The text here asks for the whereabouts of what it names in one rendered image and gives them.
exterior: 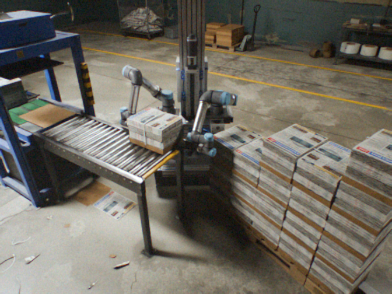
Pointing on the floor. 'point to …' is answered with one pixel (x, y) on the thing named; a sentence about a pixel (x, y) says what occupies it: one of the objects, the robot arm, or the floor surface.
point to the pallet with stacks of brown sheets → (224, 36)
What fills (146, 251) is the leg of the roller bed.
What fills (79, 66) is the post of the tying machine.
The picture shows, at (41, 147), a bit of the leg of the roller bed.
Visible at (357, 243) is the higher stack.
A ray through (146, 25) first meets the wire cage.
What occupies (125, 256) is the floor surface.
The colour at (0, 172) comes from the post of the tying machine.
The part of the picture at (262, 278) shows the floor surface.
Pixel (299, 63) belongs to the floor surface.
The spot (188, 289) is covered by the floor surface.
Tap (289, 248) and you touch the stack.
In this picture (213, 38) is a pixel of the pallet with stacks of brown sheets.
